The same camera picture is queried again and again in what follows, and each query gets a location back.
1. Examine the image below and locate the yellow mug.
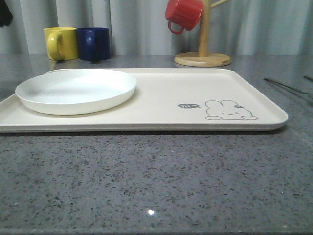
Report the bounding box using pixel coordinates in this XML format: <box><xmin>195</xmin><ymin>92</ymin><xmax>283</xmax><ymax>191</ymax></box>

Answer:
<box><xmin>44</xmin><ymin>27</ymin><xmax>79</xmax><ymax>61</ymax></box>

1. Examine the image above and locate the wooden mug tree stand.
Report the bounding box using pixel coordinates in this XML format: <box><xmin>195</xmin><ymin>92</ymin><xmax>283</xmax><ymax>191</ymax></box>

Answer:
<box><xmin>174</xmin><ymin>0</ymin><xmax>231</xmax><ymax>67</ymax></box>

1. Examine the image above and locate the cream rabbit tray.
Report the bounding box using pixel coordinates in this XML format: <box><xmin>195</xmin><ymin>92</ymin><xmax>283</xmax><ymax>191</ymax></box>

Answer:
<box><xmin>0</xmin><ymin>68</ymin><xmax>288</xmax><ymax>133</ymax></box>

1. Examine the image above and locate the red mug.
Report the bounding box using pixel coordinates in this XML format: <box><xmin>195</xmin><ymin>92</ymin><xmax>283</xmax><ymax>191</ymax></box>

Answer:
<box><xmin>165</xmin><ymin>0</ymin><xmax>204</xmax><ymax>34</ymax></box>

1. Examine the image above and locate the grey curtain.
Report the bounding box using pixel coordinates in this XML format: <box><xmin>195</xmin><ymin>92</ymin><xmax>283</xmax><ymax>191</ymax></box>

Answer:
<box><xmin>0</xmin><ymin>0</ymin><xmax>313</xmax><ymax>55</ymax></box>

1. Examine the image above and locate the dark blue mug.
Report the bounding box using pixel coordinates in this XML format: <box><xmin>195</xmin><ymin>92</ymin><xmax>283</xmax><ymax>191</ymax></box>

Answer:
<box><xmin>76</xmin><ymin>27</ymin><xmax>111</xmax><ymax>61</ymax></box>

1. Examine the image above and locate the white round plate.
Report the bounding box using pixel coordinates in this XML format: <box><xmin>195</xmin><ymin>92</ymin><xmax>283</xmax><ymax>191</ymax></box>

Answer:
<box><xmin>15</xmin><ymin>69</ymin><xmax>137</xmax><ymax>115</ymax></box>

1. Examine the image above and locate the black object top left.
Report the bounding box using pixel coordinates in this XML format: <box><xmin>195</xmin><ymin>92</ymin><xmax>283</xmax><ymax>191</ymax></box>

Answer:
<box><xmin>0</xmin><ymin>0</ymin><xmax>13</xmax><ymax>27</ymax></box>

